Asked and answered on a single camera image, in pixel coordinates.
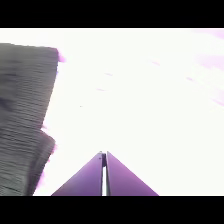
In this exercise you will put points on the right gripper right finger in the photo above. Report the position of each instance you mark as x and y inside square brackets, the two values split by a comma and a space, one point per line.
[123, 181]

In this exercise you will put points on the dark green pants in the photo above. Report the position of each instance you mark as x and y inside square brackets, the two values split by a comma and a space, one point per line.
[23, 110]

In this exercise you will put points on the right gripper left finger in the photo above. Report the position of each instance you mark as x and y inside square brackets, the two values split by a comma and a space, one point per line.
[86, 181]

